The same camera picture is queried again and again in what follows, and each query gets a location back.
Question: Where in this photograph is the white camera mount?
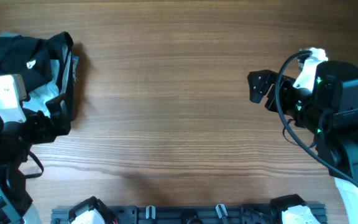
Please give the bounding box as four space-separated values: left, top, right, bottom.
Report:
0 74 27 123
293 47 328 92

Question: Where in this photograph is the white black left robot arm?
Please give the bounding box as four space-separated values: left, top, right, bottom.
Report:
0 95 70 223

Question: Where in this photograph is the black t-shirt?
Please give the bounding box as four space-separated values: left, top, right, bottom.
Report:
0 35 53 92

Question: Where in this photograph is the folded black garment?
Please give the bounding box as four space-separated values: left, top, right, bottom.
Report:
0 32 78 121

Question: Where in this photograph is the crumpled light grey garment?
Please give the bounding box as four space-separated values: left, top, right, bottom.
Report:
23 60 60 117

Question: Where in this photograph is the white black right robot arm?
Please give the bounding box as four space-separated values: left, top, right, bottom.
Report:
247 60 358 223

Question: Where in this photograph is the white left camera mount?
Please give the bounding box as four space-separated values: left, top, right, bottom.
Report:
0 74 27 123

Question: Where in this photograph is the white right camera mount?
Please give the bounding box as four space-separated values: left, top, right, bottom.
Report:
293 47 328 92

